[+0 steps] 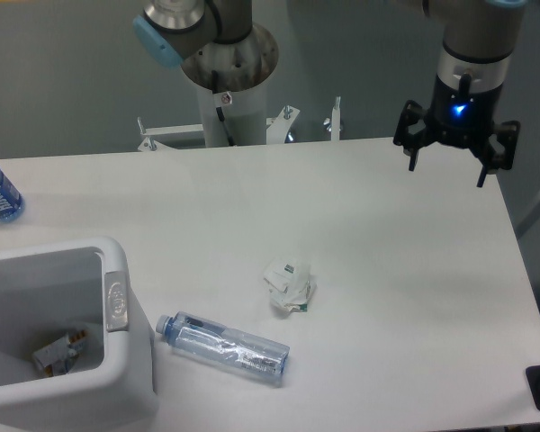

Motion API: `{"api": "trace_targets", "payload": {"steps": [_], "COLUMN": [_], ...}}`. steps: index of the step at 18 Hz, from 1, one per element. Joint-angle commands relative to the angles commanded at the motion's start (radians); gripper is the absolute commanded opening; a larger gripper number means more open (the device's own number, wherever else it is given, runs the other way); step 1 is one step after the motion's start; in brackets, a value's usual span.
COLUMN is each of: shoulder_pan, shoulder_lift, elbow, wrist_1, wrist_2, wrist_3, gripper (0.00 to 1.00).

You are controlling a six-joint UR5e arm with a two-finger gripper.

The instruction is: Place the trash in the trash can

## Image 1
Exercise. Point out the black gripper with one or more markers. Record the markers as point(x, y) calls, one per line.
point(463, 122)

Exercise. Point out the white paper trash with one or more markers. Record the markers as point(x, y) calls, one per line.
point(289, 283)

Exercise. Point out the clear plastic bottle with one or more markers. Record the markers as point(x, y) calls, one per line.
point(229, 348)

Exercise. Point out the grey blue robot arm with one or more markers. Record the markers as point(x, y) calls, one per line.
point(478, 41)

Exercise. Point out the white plastic trash can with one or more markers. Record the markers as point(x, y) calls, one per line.
point(49, 290)

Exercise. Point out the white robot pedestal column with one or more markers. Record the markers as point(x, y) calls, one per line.
point(231, 83)

